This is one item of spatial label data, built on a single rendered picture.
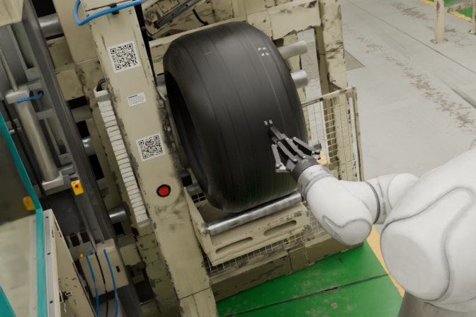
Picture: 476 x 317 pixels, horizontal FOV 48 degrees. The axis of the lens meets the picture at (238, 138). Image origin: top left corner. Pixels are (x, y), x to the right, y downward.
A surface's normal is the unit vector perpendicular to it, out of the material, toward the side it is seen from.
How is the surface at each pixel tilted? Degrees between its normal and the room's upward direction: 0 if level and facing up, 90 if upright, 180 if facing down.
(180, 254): 90
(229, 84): 47
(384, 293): 0
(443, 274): 78
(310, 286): 0
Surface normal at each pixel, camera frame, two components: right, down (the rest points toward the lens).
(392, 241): -0.79, 0.37
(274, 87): 0.18, -0.17
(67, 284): 0.33, 0.38
